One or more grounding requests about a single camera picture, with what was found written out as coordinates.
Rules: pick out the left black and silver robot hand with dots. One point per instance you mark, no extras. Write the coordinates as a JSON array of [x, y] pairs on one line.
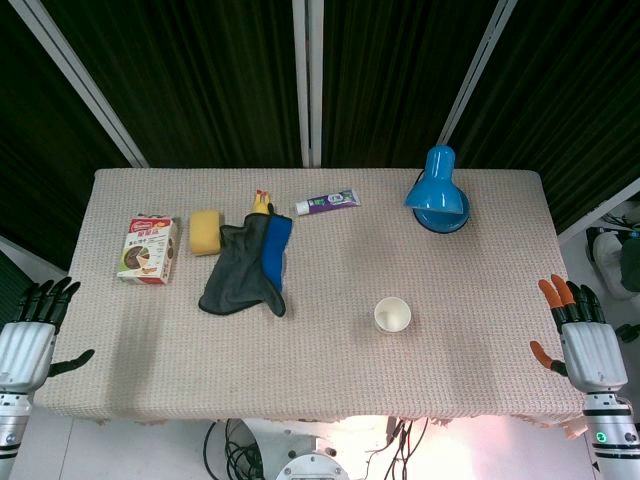
[[27, 350]]

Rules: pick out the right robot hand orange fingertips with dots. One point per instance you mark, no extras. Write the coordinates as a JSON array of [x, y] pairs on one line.
[[592, 355]]

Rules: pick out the white paper cup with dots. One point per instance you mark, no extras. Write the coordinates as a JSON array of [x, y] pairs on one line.
[[392, 315]]

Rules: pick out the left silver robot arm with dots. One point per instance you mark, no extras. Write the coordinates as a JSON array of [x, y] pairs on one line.
[[12, 420]]

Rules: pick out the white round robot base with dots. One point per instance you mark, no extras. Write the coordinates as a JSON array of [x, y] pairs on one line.
[[310, 465]]

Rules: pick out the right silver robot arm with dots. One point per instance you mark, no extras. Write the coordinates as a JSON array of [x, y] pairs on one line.
[[607, 430]]

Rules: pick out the white background machine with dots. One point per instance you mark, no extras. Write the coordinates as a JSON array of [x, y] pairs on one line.
[[607, 260]]

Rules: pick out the red and white biscuit box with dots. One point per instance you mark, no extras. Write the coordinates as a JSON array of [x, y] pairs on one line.
[[149, 250]]

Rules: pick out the yellow sponge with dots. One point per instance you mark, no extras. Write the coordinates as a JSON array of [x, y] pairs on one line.
[[205, 232]]

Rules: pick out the blue desk lamp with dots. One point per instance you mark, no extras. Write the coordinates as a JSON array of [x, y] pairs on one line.
[[437, 192]]

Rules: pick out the grey and blue microfibre cloth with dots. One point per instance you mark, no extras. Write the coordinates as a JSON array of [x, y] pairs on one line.
[[250, 270]]

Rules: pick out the beige waffle-weave tablecloth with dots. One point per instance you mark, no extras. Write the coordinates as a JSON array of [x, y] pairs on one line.
[[320, 325]]

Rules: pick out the purple and white toothpaste tube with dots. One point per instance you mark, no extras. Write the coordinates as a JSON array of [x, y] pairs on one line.
[[327, 201]]

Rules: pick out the white partition post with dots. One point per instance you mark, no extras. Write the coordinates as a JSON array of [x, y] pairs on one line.
[[597, 210], [85, 82], [477, 75], [307, 82], [30, 255]]

